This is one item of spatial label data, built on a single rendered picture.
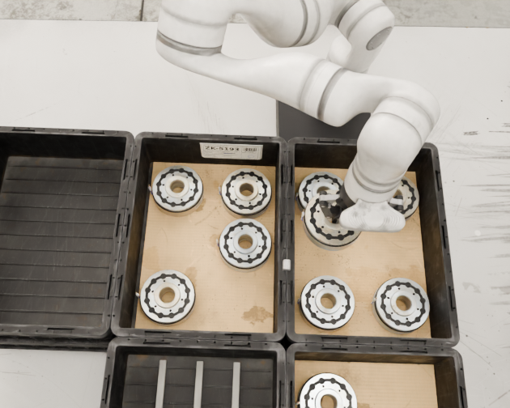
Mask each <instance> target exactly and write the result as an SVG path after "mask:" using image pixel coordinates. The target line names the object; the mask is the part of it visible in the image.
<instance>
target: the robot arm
mask: <svg viewBox="0 0 510 408"><path fill-rule="evenodd" d="M234 14H238V15H239V16H240V17H241V18H242V19H243V20H244V21H245V22H246V23H247V24H248V25H249V26H250V27H251V29H252V30H253V31H254V32H255V33H256V34H257V36H258V37H259V38H260V39H261V40H263V41H264V42H265V43H267V44H268V45H270V46H272V47H275V48H280V49H282V48H295V47H302V46H307V45H310V44H312V43H313V42H315V41H316V40H318V38H319V37H320V36H321V35H322V34H323V32H324V30H325V29H326V27H327V25H328V23H331V24H333V25H334V26H335V27H336V28H337V29H338V30H339V31H340V32H341V33H342V35H340V36H337V37H336V38H335V39H334V41H333V42H332V44H331V46H330V48H329V52H328V54H327V57H326V59H323V58H321V57H318V56H316V55H313V54H310V53H303V52H287V53H278V54H274V55H270V56H266V57H259V58H253V59H236V58H233V57H229V56H226V55H224V54H223V53H222V52H221V50H222V47H223V40H224V36H225V32H226V29H227V23H228V20H229V17H230V16H231V15H234ZM394 24H395V16H394V14H393V13H392V12H391V10H390V9H389V8H388V7H387V6H386V5H385V4H384V3H383V2H382V1H381V0H162V2H161V7H160V12H159V21H158V27H157V32H156V38H155V48H156V51H157V53H158V54H159V55H160V56H161V57H162V58H163V59H164V60H166V61H167V62H170V63H171V64H173V65H174V66H178V67H180V68H182V69H184V70H188V71H190V72H193V73H195V74H199V75H202V76H205V77H208V78H211V79H215V80H218V81H220V82H223V83H227V84H230V85H232V86H235V87H240V88H243V89H246V90H249V91H254V92H256V93H259V94H262V95H264V96H269V97H270V98H273V99H276V100H279V101H281V102H283V103H285V104H288V105H290V106H291V107H293V108H297V109H299V110H300V111H302V112H304V113H307V114H308V115H310V116H312V117H315V118H316V119H318V120H320V121H323V122H325V123H327V124H329V125H332V126H342V125H344V124H346V123H347V122H348V121H349V120H350V119H352V118H353V117H354V116H356V115H358V114H360V113H372V115H371V116H370V118H369V119H368V121H367V123H366V124H365V126H364V127H363V129H362V131H361V133H360V135H359V138H358V142H357V154H356V156H355V159H354V160H353V162H352V163H351V165H350V167H349V169H348V171H347V174H346V177H345V179H344V181H343V183H342V188H341V189H340V190H339V191H337V192H336V194H330V193H327V192H326V191H324V190H322V191H320V192H319V207H320V208H321V211H322V212H323V214H324V216H325V217H326V218H332V223H339V224H340V226H341V227H342V228H344V229H346V230H350V231H360V232H389V233H393V232H399V231H401V230H402V229H403V227H404V226H405V224H406V221H405V217H404V216H403V214H401V212H402V211H404V206H403V196H402V195H397V196H395V197H394V198H393V195H394V194H395V193H396V191H397V188H398V186H399V184H400V181H401V179H402V178H403V176H404V175H405V173H406V170H407V168H408V167H409V166H410V164H411V163H412V162H413V160H414V158H415V157H416V155H417V154H418V153H419V151H420V149H421V147H422V146H423V144H424V143H425V141H426V140H427V137H428V136H429V134H430V133H431V132H432V130H433V128H434V127H435V125H436V123H437V121H438V120H439V117H440V105H439V103H438V101H437V99H436V98H435V97H434V96H433V95H432V93H431V92H430V91H428V90H427V89H426V88H425V87H423V86H421V85H419V84H417V83H413V82H411V81H408V80H404V79H395V78H389V77H383V76H377V75H373V74H367V72H368V70H369V67H370V66H371V64H372V63H373V61H374V60H375V59H376V57H377V56H378V54H379V53H380V51H381V49H382V48H383V46H384V44H385V42H386V41H387V39H388V38H389V35H390V33H391V32H392V30H393V27H394ZM333 202H336V203H337V204H336V205H335V206H332V204H333Z"/></svg>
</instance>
